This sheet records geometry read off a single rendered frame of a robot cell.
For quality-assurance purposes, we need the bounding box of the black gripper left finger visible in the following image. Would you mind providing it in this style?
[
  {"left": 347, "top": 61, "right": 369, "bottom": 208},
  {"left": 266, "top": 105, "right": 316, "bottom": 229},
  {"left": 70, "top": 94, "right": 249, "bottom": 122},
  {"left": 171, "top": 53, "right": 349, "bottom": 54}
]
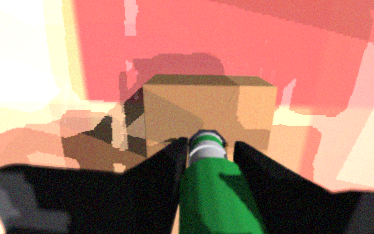
[{"left": 0, "top": 137, "right": 188, "bottom": 234}]

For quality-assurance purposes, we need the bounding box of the tan wooden block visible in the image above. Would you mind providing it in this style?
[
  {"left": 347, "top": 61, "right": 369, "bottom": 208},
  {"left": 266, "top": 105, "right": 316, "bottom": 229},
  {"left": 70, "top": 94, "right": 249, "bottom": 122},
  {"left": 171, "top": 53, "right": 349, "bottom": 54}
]
[{"left": 142, "top": 74, "right": 278, "bottom": 169}]

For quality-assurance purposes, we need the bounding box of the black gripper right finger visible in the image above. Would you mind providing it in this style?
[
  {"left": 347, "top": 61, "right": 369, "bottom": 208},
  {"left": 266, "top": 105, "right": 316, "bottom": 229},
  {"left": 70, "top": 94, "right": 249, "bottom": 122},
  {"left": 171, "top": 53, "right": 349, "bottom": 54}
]
[{"left": 233, "top": 141, "right": 374, "bottom": 234}]

